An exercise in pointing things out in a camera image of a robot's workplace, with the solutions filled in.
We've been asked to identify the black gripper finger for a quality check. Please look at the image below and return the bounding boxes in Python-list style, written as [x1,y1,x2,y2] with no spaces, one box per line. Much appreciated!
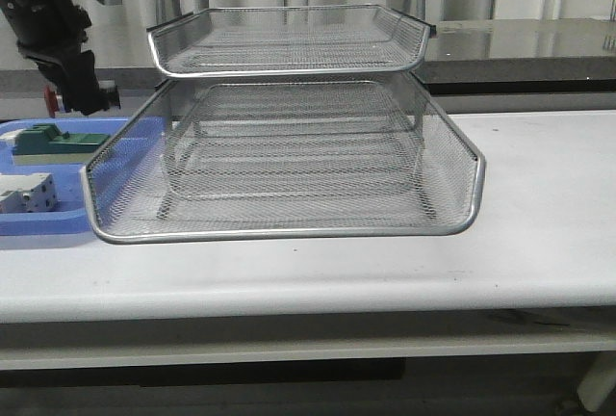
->
[38,50,102,116]

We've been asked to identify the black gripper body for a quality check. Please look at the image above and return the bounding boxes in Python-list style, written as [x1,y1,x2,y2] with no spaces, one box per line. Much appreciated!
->
[1,0,101,62]

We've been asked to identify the red emergency push button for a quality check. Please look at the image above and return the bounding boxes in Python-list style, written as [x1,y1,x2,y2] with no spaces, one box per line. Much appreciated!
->
[42,79,121,116]

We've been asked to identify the silver mesh tray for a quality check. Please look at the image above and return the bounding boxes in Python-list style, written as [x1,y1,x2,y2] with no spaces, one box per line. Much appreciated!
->
[81,72,486,244]
[159,117,424,201]
[145,3,438,80]

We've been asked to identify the green electrical module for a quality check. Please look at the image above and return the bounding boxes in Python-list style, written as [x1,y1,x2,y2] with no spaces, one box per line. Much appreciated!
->
[13,123,110,165]

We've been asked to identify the dark steel back counter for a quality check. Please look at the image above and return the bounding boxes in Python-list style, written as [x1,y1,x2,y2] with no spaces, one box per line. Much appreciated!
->
[89,18,615,95]

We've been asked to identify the white table leg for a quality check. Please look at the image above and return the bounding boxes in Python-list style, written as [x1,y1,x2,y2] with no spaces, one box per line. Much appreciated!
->
[577,351,616,412]

